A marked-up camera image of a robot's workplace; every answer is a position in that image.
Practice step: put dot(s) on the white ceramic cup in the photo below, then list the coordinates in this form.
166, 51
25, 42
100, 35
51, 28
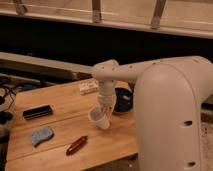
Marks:
98, 118

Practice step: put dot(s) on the dark ceramic bowl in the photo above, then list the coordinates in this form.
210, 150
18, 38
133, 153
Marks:
124, 101

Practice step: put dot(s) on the reddish brown oblong object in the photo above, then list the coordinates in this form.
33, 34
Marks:
76, 145

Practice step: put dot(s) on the white rectangular box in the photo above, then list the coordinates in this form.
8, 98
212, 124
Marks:
88, 87

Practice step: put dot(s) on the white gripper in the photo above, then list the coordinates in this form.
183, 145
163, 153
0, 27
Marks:
106, 98

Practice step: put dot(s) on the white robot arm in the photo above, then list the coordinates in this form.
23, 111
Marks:
168, 94

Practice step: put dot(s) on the wooden folding table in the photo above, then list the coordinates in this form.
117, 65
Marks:
69, 121

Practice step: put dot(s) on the black rectangular case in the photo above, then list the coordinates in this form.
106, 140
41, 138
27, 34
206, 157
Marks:
37, 112

